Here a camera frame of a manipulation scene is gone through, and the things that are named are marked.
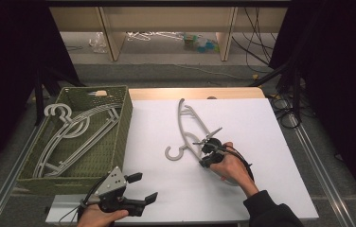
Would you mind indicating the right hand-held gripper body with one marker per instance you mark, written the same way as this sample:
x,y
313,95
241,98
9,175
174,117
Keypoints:
x,y
218,149

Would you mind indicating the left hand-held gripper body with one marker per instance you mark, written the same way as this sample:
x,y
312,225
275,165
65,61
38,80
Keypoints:
x,y
111,184

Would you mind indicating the green woven basket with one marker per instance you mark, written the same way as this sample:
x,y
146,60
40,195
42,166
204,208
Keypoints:
x,y
110,151

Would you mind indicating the grey plastic hanger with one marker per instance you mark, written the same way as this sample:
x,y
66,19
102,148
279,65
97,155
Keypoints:
x,y
181,124
48,108
86,143

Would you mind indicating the person's right hand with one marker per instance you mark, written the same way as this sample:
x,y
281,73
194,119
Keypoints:
x,y
234,168

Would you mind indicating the person's left hand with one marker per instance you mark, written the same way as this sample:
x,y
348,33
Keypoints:
x,y
98,218

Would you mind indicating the white table mat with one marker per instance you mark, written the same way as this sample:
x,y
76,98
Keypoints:
x,y
173,183

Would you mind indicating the black metal stand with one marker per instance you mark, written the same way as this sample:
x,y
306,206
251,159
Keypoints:
x,y
296,91
39,94

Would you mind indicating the colourful plastic toys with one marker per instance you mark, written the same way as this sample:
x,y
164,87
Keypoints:
x,y
199,43

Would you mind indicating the light wooden bench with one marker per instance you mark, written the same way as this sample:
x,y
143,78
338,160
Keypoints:
x,y
166,19

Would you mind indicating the clear plastic bag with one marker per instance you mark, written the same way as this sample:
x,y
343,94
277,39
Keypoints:
x,y
97,42

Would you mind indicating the aluminium rail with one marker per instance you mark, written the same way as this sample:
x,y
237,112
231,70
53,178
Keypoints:
x,y
12,176
318,164

